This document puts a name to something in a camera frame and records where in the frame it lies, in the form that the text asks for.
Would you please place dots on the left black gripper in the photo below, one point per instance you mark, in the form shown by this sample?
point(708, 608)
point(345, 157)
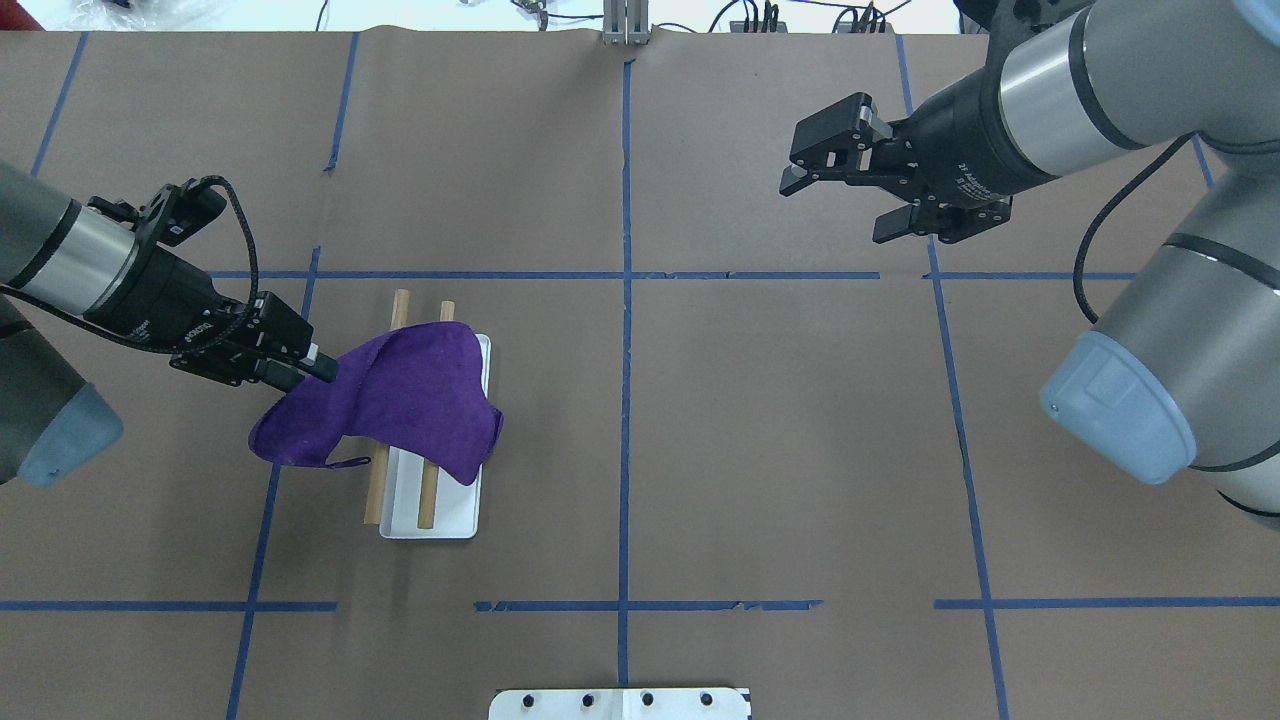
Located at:
point(163, 296)

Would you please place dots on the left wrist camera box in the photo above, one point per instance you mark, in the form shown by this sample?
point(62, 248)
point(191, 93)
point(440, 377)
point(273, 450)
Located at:
point(171, 216)

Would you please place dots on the shorter wooden rack rod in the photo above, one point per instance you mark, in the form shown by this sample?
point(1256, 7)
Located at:
point(429, 476)

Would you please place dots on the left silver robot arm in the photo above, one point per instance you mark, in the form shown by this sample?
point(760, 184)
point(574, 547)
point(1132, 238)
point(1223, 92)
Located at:
point(111, 269)

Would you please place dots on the taller wooden rack rod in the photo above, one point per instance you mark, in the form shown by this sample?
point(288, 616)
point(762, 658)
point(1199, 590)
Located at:
point(380, 452)

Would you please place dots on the purple towel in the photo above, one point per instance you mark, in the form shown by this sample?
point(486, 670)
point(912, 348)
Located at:
point(304, 428)

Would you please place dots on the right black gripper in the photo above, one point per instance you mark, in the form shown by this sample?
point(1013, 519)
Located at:
point(958, 128)

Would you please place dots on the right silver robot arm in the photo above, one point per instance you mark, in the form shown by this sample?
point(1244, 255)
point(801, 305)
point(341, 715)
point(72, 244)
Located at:
point(1178, 373)

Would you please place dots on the aluminium frame post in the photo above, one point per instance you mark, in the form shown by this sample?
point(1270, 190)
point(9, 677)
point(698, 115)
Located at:
point(626, 23)

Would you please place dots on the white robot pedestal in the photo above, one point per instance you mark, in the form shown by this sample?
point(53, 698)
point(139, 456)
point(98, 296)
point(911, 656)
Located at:
point(623, 703)

